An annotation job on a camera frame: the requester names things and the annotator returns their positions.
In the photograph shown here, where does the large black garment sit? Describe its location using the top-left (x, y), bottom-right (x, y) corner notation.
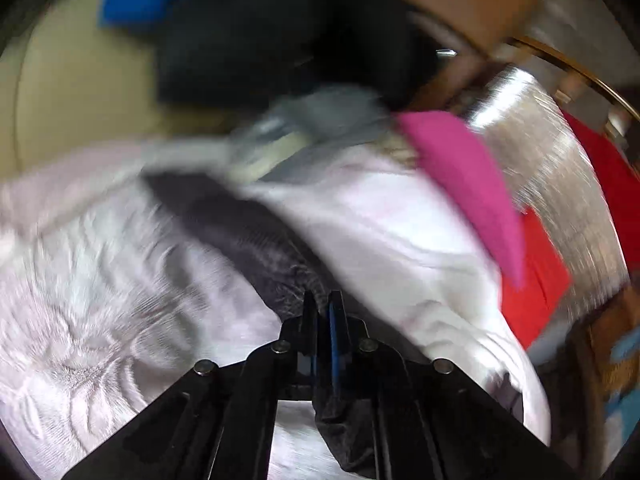
top-left (144, 172), bottom-right (375, 478)

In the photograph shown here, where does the white bed blanket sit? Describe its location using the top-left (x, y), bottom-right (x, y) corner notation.
top-left (1, 141), bottom-right (551, 479)

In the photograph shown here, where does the red pillow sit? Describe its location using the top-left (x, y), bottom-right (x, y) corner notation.
top-left (501, 208), bottom-right (572, 350)
top-left (563, 112), bottom-right (639, 223)

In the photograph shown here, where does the pink pillow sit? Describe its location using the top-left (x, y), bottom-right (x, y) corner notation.
top-left (396, 112), bottom-right (525, 287)

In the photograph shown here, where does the grey cloth at bedside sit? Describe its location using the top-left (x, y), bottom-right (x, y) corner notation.
top-left (230, 86), bottom-right (394, 183)

